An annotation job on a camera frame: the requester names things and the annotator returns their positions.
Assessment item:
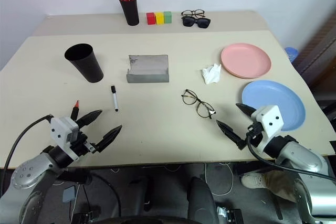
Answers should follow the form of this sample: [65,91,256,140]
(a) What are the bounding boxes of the pink plastic plate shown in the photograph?
[220,42,272,79]

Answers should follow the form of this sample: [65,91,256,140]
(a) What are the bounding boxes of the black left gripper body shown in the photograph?
[69,129,97,157]

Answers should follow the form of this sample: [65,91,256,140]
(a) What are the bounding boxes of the open grey glasses case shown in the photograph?
[126,54,170,84]

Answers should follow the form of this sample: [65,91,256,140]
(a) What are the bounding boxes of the empty black plastic cup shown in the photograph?
[64,43,104,83]

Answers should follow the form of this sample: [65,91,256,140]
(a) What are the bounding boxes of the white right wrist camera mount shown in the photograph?
[250,105,285,154]

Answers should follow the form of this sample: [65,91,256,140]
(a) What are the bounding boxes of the blue plastic plate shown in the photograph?
[241,80,307,132]

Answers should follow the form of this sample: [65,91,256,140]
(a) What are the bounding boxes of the black marker with red tip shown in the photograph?
[70,100,80,120]

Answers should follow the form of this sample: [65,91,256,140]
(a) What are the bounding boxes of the white floor cable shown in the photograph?
[204,163,235,196]

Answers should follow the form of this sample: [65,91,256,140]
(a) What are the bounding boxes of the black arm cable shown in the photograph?
[246,133,336,183]
[0,114,53,196]

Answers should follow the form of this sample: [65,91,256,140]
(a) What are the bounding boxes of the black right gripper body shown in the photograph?
[246,122,265,146]

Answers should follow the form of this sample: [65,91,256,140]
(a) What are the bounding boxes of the thin dark-framed clear glasses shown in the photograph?
[180,9,206,18]

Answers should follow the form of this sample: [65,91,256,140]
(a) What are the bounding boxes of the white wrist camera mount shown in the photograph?
[49,116,81,162]
[250,105,285,154]

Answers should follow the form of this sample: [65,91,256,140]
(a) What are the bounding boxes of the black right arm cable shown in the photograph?
[246,133,336,183]

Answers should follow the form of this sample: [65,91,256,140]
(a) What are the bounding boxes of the tortoiseshell round glasses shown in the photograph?
[181,89,217,120]

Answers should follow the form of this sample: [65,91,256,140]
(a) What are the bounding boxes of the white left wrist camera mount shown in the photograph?
[49,116,81,162]

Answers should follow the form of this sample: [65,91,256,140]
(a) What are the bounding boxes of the white marker with black cap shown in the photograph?
[110,85,119,112]

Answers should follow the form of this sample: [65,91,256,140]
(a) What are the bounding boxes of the black pen holder cup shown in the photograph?
[119,0,140,26]

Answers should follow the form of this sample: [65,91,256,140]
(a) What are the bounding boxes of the crumpled white tissue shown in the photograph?
[201,63,223,85]

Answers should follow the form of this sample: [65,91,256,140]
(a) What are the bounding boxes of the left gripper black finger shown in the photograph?
[94,124,123,153]
[76,109,103,130]

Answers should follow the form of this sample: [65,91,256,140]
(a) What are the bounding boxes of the brown wooden cabinet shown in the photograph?
[292,16,336,88]

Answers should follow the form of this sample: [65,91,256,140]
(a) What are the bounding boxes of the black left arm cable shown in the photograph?
[0,114,53,196]

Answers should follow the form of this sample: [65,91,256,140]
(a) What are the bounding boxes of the black sunglasses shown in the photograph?
[181,16,212,29]

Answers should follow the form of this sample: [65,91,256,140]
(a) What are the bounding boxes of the dark rounded shape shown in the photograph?
[185,176,220,224]

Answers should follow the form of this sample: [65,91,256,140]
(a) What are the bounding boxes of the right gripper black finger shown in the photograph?
[215,120,247,152]
[235,103,258,118]

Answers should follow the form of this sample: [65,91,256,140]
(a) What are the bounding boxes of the blue water bottle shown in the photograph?
[284,47,299,63]

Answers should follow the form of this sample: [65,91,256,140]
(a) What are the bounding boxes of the white shoe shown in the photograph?
[240,172,271,189]

